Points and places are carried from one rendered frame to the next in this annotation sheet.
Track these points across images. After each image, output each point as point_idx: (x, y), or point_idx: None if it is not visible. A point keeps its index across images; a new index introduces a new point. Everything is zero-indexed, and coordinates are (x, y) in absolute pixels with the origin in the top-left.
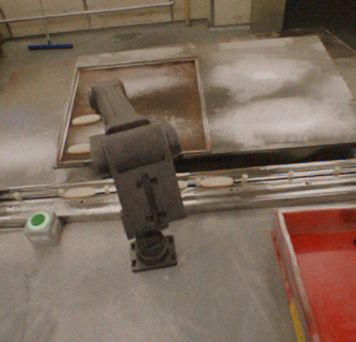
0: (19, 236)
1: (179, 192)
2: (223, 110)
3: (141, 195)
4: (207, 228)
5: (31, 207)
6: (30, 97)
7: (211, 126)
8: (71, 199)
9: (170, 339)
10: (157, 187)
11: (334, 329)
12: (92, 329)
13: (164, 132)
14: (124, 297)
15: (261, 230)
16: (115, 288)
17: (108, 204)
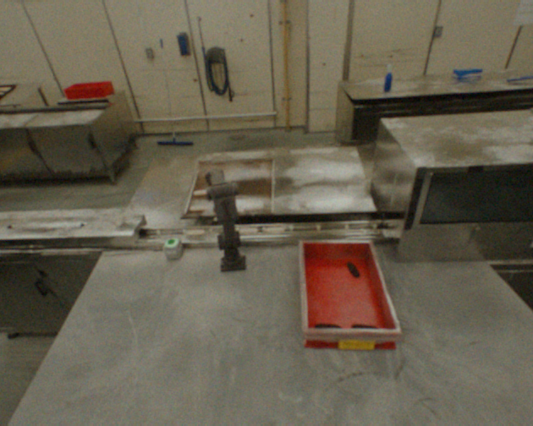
0: (158, 253)
1: (236, 208)
2: (285, 190)
3: (222, 207)
4: (265, 253)
5: (167, 237)
6: (165, 178)
7: (277, 199)
8: None
9: (236, 300)
10: (228, 204)
11: (322, 300)
12: (196, 295)
13: (232, 186)
14: (215, 282)
15: (295, 255)
16: (211, 278)
17: (211, 237)
